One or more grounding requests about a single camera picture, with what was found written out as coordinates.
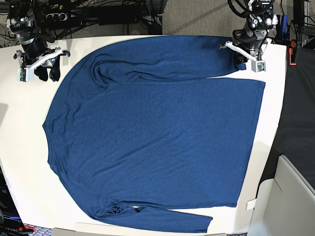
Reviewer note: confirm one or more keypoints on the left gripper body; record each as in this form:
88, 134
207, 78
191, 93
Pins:
250, 41

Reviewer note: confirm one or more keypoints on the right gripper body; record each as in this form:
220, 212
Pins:
34, 50

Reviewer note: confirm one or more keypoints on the blue long-sleeve T-shirt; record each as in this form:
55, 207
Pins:
140, 130

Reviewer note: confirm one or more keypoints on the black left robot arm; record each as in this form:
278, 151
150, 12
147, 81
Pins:
259, 14

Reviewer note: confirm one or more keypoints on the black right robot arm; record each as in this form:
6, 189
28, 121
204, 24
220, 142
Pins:
23, 20

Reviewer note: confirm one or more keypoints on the red and black clamp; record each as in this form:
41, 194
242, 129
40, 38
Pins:
292, 52

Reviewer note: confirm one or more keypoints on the black power strip bar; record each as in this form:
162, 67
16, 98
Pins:
114, 20

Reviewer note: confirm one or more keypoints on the white plastic bin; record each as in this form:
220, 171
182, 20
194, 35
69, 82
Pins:
285, 205

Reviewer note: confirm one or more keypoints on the grey cardboard box edge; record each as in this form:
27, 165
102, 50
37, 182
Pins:
62, 232

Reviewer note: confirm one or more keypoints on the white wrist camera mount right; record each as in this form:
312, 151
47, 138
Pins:
26, 74

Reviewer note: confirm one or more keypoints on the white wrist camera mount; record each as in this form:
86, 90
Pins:
26, 74
257, 65

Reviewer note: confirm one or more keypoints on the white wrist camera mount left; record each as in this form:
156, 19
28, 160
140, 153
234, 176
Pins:
257, 65

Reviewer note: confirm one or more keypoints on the blue handled tool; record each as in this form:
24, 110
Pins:
284, 27

